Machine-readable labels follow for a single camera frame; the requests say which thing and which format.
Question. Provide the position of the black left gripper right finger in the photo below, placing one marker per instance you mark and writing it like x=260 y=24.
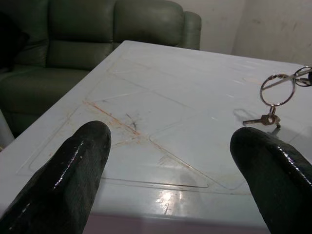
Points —
x=278 y=185

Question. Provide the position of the black cushion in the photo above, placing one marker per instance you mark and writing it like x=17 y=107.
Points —
x=12 y=41

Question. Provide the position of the green leather sofa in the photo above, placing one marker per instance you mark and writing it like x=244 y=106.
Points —
x=73 y=61

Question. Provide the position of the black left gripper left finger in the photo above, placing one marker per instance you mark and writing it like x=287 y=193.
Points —
x=61 y=185

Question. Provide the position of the white plastic table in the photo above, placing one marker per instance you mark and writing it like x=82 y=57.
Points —
x=170 y=97

